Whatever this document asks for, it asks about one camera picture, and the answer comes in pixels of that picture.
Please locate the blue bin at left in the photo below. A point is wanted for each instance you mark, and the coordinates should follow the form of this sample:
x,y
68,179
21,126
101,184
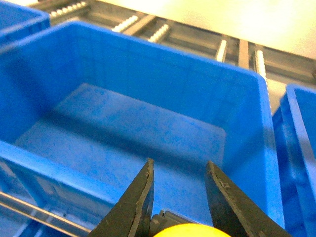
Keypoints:
x,y
18,22

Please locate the blue bin at right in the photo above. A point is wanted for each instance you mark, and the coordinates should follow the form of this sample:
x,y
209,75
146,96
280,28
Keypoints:
x,y
295,132

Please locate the metal roller rack frame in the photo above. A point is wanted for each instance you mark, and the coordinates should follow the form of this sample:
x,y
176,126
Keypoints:
x,y
276,39

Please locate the large blue plastic bin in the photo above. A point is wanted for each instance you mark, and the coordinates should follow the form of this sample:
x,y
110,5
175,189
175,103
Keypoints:
x,y
83,108

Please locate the yellow mushroom push button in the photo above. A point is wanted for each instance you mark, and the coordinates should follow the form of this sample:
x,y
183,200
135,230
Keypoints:
x,y
169,224

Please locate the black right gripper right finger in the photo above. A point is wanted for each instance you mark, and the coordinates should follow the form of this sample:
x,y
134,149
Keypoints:
x,y
232,211

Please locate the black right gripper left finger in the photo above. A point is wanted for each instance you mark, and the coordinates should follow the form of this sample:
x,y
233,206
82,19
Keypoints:
x,y
131,215

